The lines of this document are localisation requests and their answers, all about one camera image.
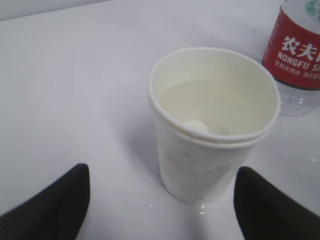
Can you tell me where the white paper cup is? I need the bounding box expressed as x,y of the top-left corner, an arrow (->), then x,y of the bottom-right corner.
148,47 -> 280,204

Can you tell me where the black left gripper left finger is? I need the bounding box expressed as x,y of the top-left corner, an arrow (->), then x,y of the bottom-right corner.
0,163 -> 90,240

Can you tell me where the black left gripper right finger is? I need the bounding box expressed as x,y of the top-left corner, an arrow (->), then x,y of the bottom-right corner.
233,166 -> 320,240

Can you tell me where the Nongfu Spring water bottle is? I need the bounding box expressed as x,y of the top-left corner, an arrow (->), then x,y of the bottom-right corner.
261,0 -> 320,117

